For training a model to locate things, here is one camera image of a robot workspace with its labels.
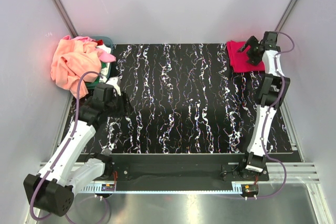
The white garment in basket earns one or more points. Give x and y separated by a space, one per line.
105 54

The teal laundry basket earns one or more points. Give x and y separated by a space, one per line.
105 46

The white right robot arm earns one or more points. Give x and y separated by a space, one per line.
269 99

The aluminium frame post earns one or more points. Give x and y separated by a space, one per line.
65 17
294 1

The left aluminium frame post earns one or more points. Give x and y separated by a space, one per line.
65 17

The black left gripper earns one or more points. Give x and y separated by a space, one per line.
126 107

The peach orange t shirt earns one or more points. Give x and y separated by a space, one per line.
75 62

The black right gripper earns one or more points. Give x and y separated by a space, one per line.
252 42

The white slotted cable duct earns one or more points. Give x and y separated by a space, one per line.
223 189

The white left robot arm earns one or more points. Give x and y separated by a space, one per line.
54 187

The green garment in basket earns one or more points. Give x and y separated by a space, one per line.
102 78

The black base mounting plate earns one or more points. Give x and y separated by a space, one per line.
185 170

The light pink garment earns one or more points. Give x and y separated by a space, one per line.
107 41

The red garment in basket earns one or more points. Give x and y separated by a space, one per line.
99 42

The magenta red t shirt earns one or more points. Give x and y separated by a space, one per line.
238 60

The right aluminium frame post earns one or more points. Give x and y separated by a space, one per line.
294 1

